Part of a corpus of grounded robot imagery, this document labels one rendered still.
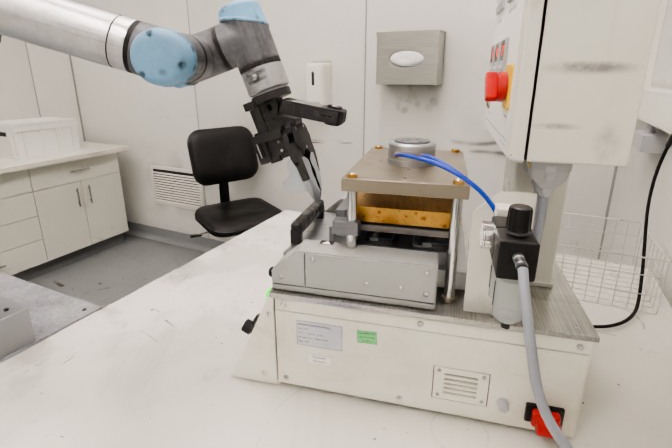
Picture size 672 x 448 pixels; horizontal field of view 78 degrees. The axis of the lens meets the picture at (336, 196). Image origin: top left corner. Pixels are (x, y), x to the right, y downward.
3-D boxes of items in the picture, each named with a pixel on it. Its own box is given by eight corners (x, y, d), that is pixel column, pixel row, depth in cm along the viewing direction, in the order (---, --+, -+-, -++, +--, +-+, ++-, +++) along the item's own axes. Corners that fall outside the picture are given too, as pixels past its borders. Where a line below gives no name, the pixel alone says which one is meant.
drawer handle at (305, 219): (324, 217, 86) (324, 198, 84) (301, 245, 72) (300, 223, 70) (315, 216, 86) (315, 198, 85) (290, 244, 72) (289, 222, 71)
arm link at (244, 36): (219, 19, 75) (263, 2, 74) (242, 79, 77) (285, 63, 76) (205, 9, 67) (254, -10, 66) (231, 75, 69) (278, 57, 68)
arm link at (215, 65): (139, 45, 64) (203, 20, 64) (165, 47, 75) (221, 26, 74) (162, 94, 67) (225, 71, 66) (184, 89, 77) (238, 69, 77)
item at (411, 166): (492, 197, 82) (499, 132, 78) (516, 265, 53) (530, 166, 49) (371, 189, 88) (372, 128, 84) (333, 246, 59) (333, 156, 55)
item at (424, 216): (457, 200, 81) (461, 151, 78) (460, 243, 60) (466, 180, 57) (369, 194, 85) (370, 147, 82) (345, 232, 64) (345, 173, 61)
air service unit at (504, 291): (511, 288, 57) (525, 184, 53) (531, 355, 43) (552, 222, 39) (471, 283, 58) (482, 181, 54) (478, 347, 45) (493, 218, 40)
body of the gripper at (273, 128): (278, 161, 81) (255, 101, 78) (317, 147, 78) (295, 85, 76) (262, 169, 73) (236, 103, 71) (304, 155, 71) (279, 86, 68)
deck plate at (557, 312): (542, 241, 86) (542, 236, 85) (599, 343, 53) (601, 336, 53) (327, 222, 97) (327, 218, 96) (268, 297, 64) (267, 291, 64)
